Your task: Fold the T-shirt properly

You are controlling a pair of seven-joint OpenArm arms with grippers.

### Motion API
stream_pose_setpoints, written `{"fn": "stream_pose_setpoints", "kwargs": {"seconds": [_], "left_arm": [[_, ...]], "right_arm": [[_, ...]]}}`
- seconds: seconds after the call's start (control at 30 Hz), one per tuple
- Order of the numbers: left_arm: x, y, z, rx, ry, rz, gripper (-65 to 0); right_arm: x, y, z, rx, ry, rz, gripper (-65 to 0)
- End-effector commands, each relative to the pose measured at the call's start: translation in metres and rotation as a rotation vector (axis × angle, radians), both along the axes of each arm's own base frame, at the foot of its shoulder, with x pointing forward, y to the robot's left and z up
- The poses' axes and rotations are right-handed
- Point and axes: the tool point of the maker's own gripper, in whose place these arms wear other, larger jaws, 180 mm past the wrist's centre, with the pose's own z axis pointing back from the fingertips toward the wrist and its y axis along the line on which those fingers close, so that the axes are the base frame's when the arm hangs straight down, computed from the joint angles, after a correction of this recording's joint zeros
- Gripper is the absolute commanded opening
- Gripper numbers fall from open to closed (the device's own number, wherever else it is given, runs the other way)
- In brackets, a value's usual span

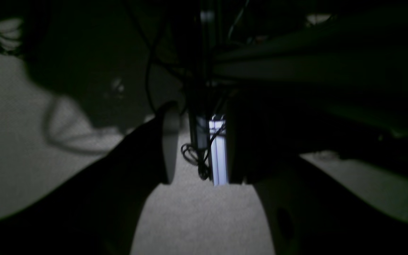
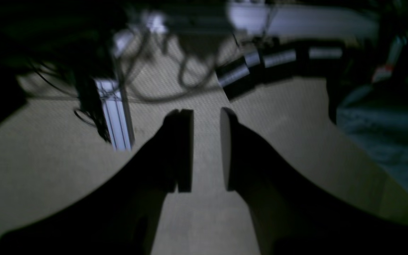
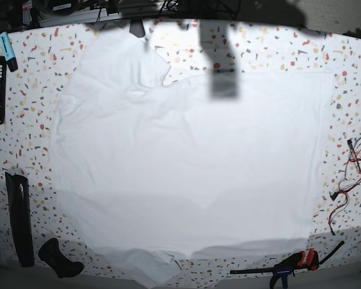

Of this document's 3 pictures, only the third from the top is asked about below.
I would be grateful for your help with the blue highlighter marker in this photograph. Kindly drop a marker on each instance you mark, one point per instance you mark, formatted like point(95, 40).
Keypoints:
point(8, 52)

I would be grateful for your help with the white T-shirt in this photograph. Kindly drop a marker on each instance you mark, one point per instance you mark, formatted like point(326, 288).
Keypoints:
point(212, 166)

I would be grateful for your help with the grey camera stand base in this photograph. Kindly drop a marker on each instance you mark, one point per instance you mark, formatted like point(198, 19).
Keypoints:
point(136, 28)

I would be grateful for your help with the long black pouch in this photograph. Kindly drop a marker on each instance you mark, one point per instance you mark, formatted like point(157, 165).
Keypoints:
point(20, 220)

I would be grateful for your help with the black orange bar clamp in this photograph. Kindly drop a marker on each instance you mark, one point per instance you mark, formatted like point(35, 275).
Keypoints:
point(288, 266)

